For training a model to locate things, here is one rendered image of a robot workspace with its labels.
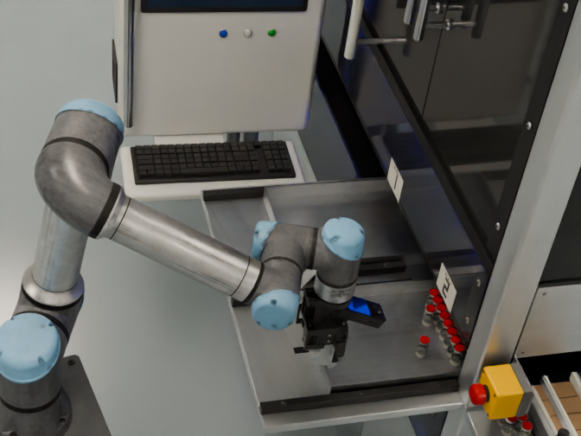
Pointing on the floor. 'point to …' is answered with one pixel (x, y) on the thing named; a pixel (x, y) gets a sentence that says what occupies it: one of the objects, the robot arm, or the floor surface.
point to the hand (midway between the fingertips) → (330, 362)
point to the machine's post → (527, 228)
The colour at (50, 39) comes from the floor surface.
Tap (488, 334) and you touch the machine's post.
